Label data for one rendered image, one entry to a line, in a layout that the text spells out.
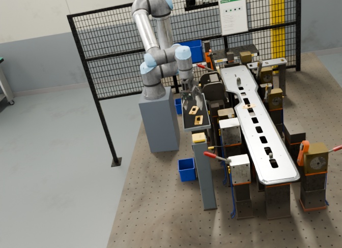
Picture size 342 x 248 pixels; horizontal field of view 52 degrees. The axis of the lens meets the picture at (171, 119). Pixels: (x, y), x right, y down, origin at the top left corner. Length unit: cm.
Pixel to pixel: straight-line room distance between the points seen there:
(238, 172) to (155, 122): 83
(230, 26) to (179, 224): 179
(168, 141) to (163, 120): 17
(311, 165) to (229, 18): 167
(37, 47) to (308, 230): 477
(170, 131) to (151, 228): 71
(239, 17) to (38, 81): 380
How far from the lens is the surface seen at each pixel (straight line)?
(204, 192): 188
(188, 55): 175
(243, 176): 172
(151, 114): 230
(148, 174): 230
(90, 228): 312
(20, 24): 575
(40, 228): 335
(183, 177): 215
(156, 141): 241
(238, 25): 309
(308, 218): 193
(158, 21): 213
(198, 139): 169
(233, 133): 187
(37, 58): 583
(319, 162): 177
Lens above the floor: 210
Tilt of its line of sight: 30 degrees down
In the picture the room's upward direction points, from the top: 12 degrees counter-clockwise
